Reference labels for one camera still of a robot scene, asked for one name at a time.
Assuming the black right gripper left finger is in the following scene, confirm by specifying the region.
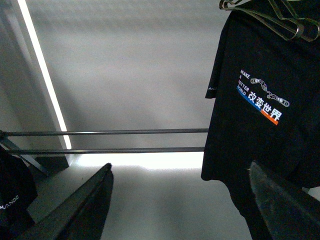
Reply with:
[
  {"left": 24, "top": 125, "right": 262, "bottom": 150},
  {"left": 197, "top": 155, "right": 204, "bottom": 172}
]
[{"left": 16, "top": 163, "right": 114, "bottom": 240}]

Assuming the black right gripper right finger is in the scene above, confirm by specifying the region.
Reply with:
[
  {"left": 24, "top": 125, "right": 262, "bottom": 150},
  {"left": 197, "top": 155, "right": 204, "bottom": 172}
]
[{"left": 248, "top": 161, "right": 320, "bottom": 240}]

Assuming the black printed t-shirt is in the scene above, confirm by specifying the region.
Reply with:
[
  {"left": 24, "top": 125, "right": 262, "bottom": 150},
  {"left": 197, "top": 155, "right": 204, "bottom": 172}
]
[{"left": 201, "top": 0, "right": 320, "bottom": 240}]

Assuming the metal wire hanger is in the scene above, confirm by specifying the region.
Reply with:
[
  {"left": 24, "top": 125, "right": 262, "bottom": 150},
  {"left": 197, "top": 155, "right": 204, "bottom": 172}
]
[{"left": 219, "top": 0, "right": 320, "bottom": 43}]

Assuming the grey clothes drying rack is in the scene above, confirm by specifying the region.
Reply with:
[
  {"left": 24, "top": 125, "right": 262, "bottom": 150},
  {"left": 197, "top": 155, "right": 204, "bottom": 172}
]
[{"left": 0, "top": 128, "right": 208, "bottom": 176}]

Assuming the black shirt at left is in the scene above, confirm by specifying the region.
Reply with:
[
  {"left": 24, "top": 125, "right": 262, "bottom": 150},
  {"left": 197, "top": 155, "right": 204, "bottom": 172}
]
[{"left": 0, "top": 147, "right": 38, "bottom": 240}]

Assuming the white light strip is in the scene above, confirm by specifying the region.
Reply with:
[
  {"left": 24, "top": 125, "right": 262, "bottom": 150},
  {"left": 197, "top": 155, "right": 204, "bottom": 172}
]
[{"left": 16, "top": 0, "right": 73, "bottom": 150}]

